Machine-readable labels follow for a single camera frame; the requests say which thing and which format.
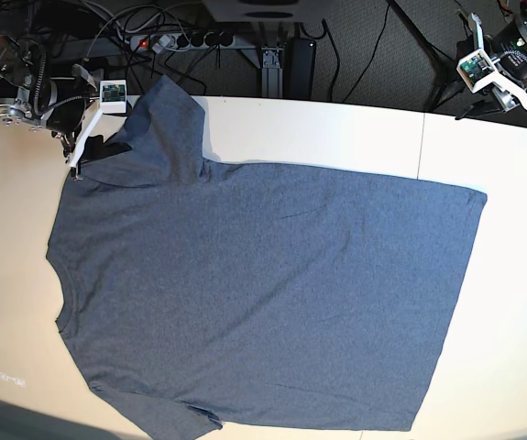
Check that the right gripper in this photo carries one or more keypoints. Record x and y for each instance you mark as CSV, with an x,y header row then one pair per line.
x,y
89,146

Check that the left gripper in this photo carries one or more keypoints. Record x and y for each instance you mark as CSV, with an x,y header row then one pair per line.
x,y
501,95

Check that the blue grey T-shirt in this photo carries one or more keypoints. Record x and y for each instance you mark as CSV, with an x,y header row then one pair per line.
x,y
197,293

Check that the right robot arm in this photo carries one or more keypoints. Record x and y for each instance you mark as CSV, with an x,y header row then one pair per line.
x,y
55,73

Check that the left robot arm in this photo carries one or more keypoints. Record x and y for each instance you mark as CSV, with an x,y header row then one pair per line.
x,y
513,36

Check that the white power strip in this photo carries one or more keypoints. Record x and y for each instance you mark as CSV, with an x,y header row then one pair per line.
x,y
177,42

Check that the aluminium table leg profile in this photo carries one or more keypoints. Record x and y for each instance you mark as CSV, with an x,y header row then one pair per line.
x,y
268,63

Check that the black power adapter brick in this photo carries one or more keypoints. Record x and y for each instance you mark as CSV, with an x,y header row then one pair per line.
x,y
299,70

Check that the small white label sticker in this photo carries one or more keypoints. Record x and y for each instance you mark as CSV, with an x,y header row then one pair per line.
x,y
12,379

